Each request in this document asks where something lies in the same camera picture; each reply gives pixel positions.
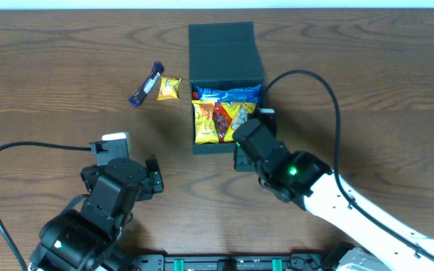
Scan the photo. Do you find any small yellow candy packet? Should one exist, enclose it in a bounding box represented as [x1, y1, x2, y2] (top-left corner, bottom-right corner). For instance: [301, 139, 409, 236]
[157, 77, 182, 101]

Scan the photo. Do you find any black mounting rail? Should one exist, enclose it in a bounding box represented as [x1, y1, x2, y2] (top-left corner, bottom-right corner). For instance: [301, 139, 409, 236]
[133, 253, 335, 271]

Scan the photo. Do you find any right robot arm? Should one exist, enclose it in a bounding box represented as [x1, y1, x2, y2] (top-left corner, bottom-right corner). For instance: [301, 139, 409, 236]
[237, 143, 434, 270]

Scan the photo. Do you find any blue snack bar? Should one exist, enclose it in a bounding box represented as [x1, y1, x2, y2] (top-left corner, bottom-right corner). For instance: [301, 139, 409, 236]
[192, 84, 261, 103]

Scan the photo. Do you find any right black cable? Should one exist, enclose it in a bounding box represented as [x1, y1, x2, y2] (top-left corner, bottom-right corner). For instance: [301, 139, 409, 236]
[262, 69, 434, 271]

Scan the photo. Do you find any black cable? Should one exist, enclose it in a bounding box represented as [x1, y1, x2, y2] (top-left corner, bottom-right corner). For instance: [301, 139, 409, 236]
[0, 141, 92, 271]
[262, 69, 434, 271]

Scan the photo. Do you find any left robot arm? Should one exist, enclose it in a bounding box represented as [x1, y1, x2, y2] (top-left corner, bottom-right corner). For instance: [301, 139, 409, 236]
[28, 157, 164, 270]

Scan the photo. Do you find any red candy bag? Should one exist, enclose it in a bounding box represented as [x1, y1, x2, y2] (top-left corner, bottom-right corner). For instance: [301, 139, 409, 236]
[212, 102, 231, 143]

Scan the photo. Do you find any dark green box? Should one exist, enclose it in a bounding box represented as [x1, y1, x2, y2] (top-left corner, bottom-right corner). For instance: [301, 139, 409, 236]
[188, 20, 271, 155]

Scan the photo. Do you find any left black cable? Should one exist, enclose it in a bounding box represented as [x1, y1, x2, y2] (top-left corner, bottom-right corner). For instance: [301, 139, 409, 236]
[0, 141, 92, 271]

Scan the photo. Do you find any dark blue candy bar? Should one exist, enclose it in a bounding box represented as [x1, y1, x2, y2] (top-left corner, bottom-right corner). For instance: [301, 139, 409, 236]
[128, 62, 164, 108]

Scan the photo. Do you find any large yellow snack bag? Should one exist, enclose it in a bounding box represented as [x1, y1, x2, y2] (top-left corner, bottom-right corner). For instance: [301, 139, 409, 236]
[222, 102, 257, 142]

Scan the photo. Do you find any yellow orange snack packet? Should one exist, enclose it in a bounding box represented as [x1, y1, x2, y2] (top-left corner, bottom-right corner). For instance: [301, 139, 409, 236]
[192, 100, 219, 145]

